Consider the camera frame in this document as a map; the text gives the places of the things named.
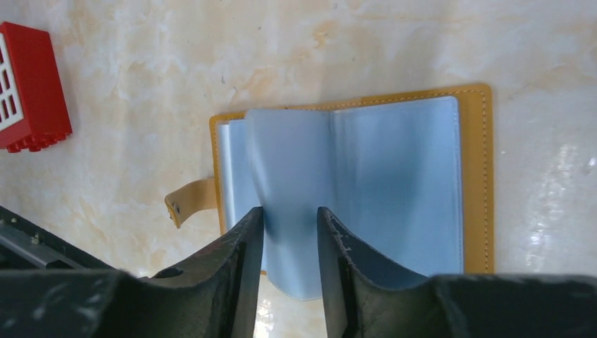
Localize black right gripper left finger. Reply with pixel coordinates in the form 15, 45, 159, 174
1, 207, 264, 337

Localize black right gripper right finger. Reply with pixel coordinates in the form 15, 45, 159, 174
317, 207, 596, 337

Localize red white grid card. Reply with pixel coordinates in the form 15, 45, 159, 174
1, 22, 73, 153

